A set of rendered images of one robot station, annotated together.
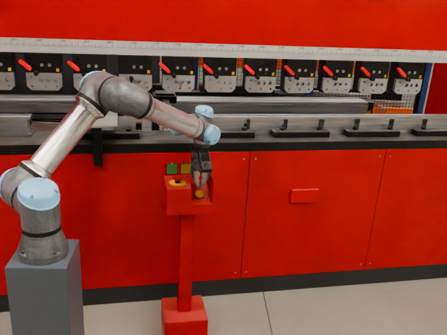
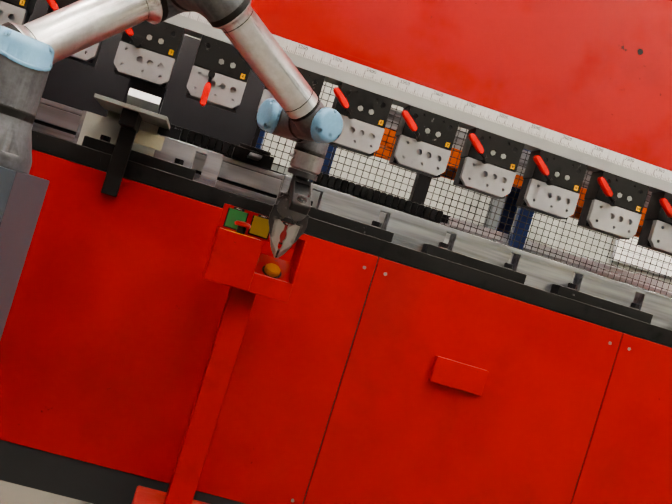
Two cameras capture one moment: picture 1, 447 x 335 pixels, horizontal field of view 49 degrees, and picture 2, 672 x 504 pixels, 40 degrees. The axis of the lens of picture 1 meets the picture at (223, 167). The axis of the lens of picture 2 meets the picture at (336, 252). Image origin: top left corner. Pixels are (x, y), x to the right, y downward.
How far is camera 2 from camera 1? 0.86 m
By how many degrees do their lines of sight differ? 22
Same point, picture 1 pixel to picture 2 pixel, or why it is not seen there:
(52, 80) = not seen: hidden behind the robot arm
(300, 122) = (478, 247)
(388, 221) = (608, 486)
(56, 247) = (13, 144)
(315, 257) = not seen: outside the picture
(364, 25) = (614, 111)
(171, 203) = (220, 258)
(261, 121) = (408, 224)
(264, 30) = (448, 68)
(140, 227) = (142, 341)
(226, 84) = (365, 138)
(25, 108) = not seen: hidden behind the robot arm
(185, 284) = (194, 448)
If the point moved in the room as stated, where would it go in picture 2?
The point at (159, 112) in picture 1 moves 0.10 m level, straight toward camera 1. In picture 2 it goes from (255, 30) to (254, 18)
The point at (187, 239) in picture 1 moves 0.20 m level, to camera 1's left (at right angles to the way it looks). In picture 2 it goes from (225, 350) to (145, 324)
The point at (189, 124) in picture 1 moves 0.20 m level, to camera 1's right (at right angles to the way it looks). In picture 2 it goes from (296, 82) to (389, 110)
